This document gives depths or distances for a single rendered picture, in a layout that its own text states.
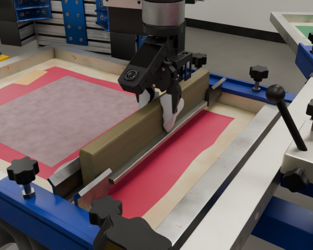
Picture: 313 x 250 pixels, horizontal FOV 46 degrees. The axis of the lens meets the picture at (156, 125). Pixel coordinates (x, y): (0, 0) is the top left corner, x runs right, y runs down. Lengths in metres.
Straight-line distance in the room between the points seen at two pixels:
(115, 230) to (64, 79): 0.94
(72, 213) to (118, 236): 0.38
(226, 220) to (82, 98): 0.60
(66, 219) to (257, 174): 0.29
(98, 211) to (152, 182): 0.22
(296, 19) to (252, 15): 2.98
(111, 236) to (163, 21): 0.50
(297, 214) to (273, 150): 0.14
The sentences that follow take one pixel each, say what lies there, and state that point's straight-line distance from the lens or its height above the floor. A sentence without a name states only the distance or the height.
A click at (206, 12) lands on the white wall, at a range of 4.96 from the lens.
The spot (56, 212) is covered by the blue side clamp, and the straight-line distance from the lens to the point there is 0.58.
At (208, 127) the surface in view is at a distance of 0.85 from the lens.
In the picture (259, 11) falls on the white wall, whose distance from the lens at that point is 4.69.
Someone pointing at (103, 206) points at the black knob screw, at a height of 1.06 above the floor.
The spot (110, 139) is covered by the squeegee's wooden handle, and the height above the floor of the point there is 1.06.
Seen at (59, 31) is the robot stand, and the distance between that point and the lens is 1.47.
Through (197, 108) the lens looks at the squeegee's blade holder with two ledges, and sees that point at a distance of 0.84.
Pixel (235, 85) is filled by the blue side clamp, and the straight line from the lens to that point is 0.96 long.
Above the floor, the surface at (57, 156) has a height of 0.96.
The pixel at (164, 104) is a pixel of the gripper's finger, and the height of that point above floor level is 1.06.
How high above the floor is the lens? 1.39
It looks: 31 degrees down
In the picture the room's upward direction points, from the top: straight up
